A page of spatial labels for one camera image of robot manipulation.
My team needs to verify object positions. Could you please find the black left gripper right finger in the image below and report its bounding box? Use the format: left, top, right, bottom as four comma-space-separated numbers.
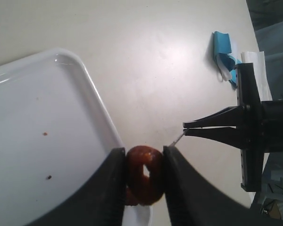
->
163, 146, 250, 226

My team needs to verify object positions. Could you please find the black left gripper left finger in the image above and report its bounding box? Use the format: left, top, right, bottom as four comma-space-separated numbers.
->
33, 148, 126, 226

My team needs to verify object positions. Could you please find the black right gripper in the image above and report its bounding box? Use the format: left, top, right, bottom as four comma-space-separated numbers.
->
183, 63, 283, 191

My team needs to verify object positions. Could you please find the red ball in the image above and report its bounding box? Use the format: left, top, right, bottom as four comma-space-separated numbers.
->
125, 145, 165, 206

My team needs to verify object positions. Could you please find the thin metal skewer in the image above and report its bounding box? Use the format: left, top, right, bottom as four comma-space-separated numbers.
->
169, 132, 185, 147

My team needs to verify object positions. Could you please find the blue white packet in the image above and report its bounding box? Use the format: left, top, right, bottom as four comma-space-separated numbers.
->
213, 31, 241, 90

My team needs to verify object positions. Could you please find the white plastic tray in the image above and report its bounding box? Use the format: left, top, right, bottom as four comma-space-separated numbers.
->
0, 48, 154, 226

